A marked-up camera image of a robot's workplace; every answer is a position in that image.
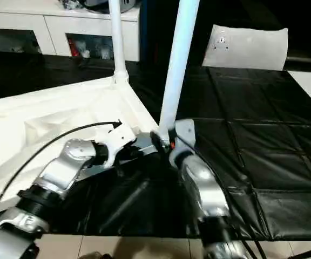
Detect metal cooking pot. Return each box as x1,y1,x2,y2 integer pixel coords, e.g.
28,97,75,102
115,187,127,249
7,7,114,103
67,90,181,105
61,0,141,14

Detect white plastic bag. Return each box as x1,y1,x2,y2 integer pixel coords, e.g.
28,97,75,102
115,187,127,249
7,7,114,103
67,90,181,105
202,24,289,71

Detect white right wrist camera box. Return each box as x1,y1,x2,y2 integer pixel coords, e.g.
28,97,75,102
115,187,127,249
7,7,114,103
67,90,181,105
172,119,196,151

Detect white plastic table top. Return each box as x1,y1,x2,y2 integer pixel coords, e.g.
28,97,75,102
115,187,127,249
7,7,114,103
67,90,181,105
0,76,163,219

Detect white cabinet with glass doors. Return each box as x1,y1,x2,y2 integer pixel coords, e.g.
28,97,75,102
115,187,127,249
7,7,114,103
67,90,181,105
0,0,141,62

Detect black work mat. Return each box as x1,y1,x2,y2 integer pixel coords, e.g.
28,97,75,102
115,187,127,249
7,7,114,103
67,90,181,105
0,51,311,242

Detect white plastic table leg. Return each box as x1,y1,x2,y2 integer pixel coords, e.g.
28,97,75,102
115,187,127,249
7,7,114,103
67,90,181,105
158,0,201,143
107,0,131,85

